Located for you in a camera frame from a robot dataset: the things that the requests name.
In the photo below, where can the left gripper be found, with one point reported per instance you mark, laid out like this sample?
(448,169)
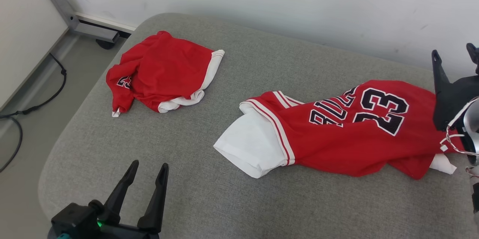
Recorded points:
(127,233)

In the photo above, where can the black caster wheel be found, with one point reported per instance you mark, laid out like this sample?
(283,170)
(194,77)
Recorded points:
(105,44)

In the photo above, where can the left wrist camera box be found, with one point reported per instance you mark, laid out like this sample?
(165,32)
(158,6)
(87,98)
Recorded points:
(73,218)

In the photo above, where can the red shorts white side stripe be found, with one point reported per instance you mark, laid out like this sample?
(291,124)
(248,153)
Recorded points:
(164,70)

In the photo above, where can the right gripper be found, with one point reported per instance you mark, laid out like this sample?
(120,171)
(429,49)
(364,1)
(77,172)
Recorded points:
(454,98)

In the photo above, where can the red jersey number 23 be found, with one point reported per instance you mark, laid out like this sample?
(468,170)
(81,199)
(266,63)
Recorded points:
(336,145)

